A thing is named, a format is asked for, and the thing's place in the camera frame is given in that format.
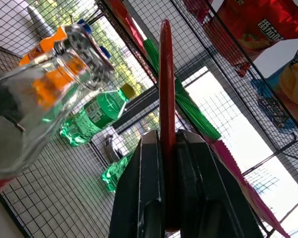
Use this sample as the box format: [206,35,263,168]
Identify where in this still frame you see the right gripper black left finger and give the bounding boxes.
[108,130,166,238]

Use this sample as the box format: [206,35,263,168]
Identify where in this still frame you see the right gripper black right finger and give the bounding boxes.
[174,128,264,238]

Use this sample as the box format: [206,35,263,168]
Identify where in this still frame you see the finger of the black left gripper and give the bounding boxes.
[0,61,26,132]

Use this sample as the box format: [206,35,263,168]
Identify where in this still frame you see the clear glass bottle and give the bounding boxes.
[0,24,115,182]

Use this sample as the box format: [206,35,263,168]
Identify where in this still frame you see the green plastic soda bottle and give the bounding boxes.
[101,151,135,194]

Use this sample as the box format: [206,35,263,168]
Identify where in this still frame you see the orange soda plastic bottle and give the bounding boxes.
[18,25,88,108]

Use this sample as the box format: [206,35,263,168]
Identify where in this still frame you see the green soda bottle yellow cap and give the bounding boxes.
[60,83,137,148]

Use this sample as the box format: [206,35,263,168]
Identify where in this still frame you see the bottle with blue cap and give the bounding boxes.
[99,46,112,60]
[77,19,93,34]

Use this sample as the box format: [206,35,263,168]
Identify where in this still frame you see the pink snack bag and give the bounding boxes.
[208,138,292,238]

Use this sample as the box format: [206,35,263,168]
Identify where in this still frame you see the grey plastic object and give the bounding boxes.
[104,134,124,165]

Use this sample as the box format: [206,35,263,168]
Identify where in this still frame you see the green snack bag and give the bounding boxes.
[143,38,223,141]

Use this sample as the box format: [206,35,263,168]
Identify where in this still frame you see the silver cylindrical object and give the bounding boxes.
[27,5,56,38]

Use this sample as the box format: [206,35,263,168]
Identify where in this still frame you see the blue potato chip bag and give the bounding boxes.
[250,34,298,130]

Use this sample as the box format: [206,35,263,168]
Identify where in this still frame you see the narrow red snack bag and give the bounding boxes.
[108,0,148,57]

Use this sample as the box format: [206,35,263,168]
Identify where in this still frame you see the red potato chip bag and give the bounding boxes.
[203,0,298,78]

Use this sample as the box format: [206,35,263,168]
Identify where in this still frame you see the black wire grid rack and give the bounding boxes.
[0,0,298,238]

